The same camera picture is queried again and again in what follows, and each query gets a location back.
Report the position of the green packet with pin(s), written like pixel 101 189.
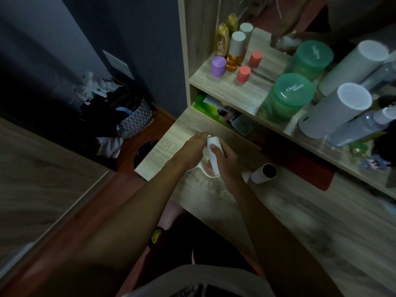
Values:
pixel 206 106

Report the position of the red capped small bottle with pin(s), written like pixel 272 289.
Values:
pixel 243 74

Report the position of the person's left hand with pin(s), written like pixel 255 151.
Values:
pixel 189 151

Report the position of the orange bottle with white cap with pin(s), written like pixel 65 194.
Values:
pixel 235 52

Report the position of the small green object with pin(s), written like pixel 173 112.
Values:
pixel 357 148

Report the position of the yellow shampoo bottle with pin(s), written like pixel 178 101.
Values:
pixel 221 40

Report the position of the person's left fingers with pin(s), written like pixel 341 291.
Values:
pixel 203 136

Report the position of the wooden shelf unit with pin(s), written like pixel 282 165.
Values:
pixel 232 89

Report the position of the white wall plate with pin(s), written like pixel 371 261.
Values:
pixel 118 63

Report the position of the green lidded plastic jar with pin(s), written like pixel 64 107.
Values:
pixel 286 98

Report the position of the black round object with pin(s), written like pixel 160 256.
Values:
pixel 145 153

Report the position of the black shorts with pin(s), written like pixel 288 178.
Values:
pixel 188 244

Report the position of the person's left forearm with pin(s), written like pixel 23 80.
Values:
pixel 123 231

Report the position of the wooden cabinet top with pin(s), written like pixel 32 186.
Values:
pixel 40 188

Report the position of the small blue object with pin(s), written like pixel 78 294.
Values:
pixel 373 163

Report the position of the person's right forearm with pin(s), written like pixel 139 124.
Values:
pixel 278 244

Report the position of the white cylindrical device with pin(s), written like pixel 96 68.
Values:
pixel 335 111

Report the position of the clear bottle with white cap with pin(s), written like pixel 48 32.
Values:
pixel 360 126

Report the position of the small grey box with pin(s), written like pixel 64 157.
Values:
pixel 244 124

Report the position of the grey shirt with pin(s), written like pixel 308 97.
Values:
pixel 198 283

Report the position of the patterned fabric basket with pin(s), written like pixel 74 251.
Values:
pixel 136 119

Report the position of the person's right thumb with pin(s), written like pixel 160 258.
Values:
pixel 216 150

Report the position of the white cloth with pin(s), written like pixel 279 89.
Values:
pixel 109 147

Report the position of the dark red cloth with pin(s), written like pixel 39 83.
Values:
pixel 298 162

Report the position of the pile of clothes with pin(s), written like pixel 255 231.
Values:
pixel 99 98

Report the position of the purple capped small bottle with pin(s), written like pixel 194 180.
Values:
pixel 218 66

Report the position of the white cardboard roll tube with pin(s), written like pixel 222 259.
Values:
pixel 263 174

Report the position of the black packet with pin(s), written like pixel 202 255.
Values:
pixel 226 115

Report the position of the person's right hand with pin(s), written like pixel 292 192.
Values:
pixel 228 165

